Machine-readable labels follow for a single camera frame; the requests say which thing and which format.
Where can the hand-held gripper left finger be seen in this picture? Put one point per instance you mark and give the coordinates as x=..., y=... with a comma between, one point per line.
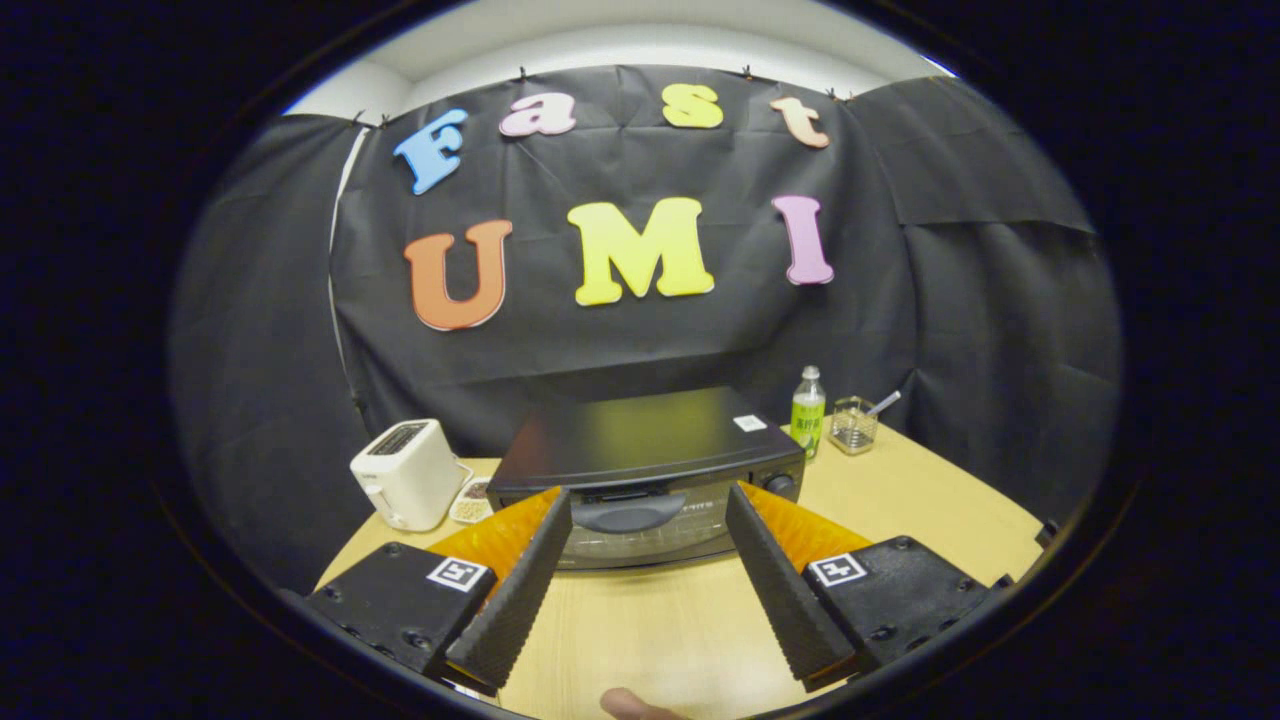
x=520, y=600

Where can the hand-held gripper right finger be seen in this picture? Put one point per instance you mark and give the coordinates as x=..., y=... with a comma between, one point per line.
x=785, y=600

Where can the black toaster oven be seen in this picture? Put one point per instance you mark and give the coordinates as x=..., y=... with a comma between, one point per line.
x=640, y=440

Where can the white toaster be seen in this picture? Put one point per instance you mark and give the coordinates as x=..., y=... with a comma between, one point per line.
x=405, y=480

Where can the divided white snack tray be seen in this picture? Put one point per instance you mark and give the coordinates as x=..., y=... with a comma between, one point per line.
x=472, y=502

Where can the clear bottle green label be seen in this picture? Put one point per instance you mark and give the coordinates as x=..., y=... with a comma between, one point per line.
x=808, y=420

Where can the clear glass cup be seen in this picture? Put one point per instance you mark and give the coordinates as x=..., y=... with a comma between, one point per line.
x=852, y=430

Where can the metal spoon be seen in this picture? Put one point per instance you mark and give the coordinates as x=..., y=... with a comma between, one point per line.
x=887, y=402

